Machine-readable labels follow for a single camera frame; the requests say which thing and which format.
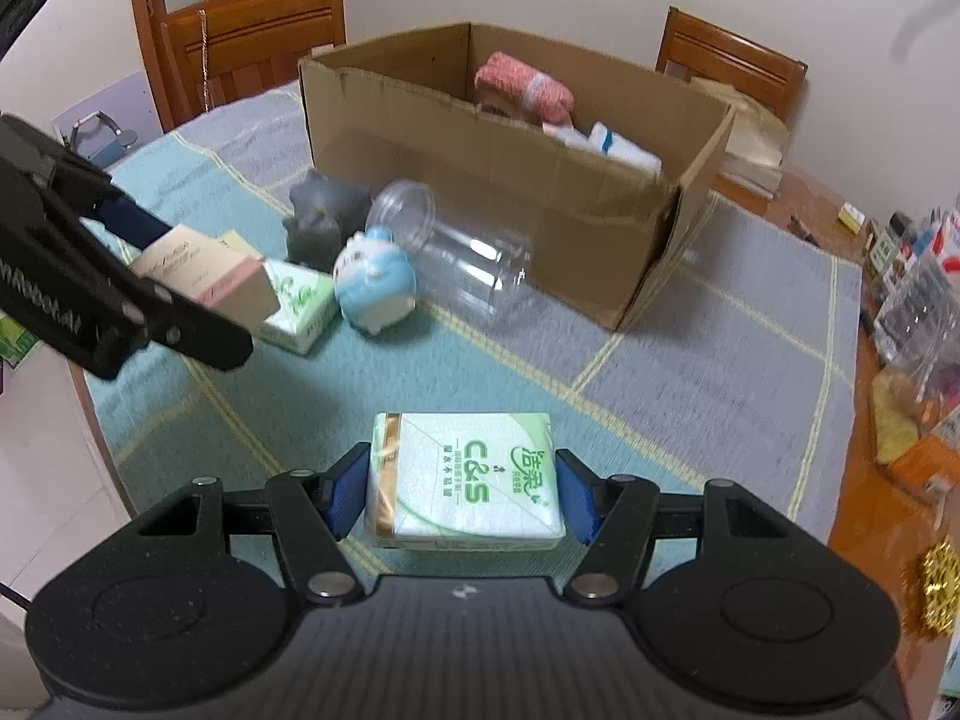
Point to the spice jar green label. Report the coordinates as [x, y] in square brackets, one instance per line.
[887, 251]

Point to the stack of plastic bags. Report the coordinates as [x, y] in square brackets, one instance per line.
[742, 142]

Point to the grey toy figure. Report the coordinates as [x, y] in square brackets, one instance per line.
[322, 217]

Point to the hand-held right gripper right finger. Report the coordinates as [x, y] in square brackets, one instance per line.
[576, 495]

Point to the clear plastic cup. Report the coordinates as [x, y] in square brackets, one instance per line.
[465, 262]

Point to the cardboard box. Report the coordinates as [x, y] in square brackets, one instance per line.
[487, 187]

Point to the gold ornament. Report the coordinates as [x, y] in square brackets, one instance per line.
[937, 592]

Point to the teal woven placemat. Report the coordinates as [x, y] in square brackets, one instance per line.
[300, 390]

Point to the wooden chair back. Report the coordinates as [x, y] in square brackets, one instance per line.
[731, 60]

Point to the pink knit sock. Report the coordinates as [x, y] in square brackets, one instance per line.
[525, 86]

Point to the grey woven placemat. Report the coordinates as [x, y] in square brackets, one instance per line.
[240, 127]
[675, 360]

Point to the green and white tissue pack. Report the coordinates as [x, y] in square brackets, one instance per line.
[465, 480]
[300, 307]

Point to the wooden chair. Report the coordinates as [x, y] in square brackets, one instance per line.
[731, 60]
[255, 37]

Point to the pink and cream box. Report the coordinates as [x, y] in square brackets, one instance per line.
[210, 270]

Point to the grey metal-framed object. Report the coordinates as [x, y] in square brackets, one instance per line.
[97, 131]

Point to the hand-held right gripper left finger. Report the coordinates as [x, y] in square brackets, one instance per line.
[349, 491]

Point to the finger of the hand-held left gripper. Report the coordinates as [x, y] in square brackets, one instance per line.
[127, 217]
[195, 330]

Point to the small yellow box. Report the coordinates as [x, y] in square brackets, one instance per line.
[853, 216]

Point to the clear jar with black lid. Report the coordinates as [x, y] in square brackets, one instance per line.
[922, 360]

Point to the white sock with blue stripe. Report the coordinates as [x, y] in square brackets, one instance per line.
[622, 146]

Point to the blue and white toy figure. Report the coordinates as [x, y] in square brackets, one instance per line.
[375, 285]

